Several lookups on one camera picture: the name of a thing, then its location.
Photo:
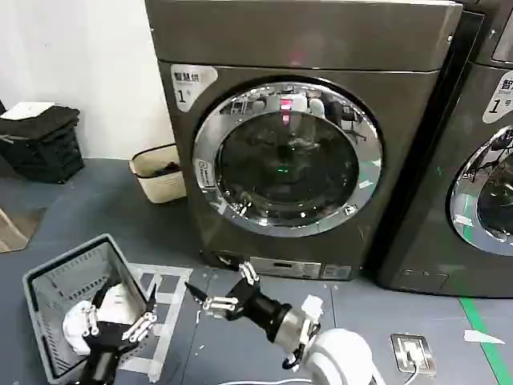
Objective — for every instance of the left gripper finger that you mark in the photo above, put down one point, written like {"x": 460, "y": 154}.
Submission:
{"x": 140, "y": 329}
{"x": 90, "y": 321}

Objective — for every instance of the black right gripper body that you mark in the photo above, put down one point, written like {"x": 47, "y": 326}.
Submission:
{"x": 256, "y": 305}

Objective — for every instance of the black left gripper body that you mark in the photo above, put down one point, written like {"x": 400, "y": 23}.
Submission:
{"x": 105, "y": 345}

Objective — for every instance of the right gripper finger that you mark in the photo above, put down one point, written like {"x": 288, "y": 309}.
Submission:
{"x": 218, "y": 306}
{"x": 248, "y": 274}

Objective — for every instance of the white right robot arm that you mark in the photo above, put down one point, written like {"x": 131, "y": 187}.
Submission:
{"x": 340, "y": 353}

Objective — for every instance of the white cloth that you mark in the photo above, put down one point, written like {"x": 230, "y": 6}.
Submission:
{"x": 116, "y": 301}

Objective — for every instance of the white floor tape grid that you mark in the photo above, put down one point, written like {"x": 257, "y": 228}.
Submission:
{"x": 172, "y": 305}

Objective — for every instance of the grey plastic laundry basket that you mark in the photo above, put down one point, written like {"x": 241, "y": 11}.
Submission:
{"x": 44, "y": 313}

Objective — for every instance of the brown cardboard piece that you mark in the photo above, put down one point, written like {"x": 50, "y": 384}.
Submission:
{"x": 14, "y": 234}

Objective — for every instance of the round glass dryer door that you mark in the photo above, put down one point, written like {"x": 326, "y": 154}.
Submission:
{"x": 493, "y": 200}
{"x": 288, "y": 160}

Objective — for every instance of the dark clothes in cream basket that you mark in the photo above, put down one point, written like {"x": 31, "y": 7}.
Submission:
{"x": 166, "y": 168}

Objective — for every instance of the steel floor socket plate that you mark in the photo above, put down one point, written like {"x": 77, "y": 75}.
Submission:
{"x": 398, "y": 361}

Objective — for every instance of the black plastic crate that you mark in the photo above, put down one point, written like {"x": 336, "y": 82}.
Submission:
{"x": 48, "y": 160}

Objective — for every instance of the grey front-loading dryer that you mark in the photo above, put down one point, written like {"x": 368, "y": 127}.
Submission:
{"x": 304, "y": 48}
{"x": 437, "y": 224}

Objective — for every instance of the dark folded cloth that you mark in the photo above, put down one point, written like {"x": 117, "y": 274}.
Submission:
{"x": 44, "y": 122}

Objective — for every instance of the white flat item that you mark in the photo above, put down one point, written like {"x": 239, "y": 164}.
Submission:
{"x": 30, "y": 110}

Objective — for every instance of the white paper scrap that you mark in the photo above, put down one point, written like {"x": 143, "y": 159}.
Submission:
{"x": 481, "y": 337}

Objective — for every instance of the green floor tape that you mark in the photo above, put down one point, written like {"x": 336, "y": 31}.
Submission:
{"x": 487, "y": 341}

